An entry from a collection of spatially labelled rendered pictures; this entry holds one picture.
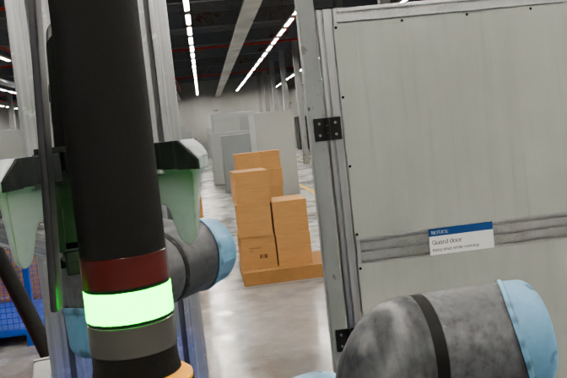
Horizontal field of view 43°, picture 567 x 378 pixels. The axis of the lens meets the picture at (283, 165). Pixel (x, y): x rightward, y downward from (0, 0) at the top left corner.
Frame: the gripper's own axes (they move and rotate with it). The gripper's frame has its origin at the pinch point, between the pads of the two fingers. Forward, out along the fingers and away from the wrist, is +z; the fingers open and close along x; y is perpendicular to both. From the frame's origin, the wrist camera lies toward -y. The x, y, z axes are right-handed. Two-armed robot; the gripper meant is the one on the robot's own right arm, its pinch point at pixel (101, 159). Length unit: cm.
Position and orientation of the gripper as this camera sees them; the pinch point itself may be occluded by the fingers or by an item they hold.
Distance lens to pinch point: 36.5
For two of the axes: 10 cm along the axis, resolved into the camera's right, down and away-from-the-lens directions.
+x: -9.5, 1.2, -2.8
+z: 2.8, 0.2, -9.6
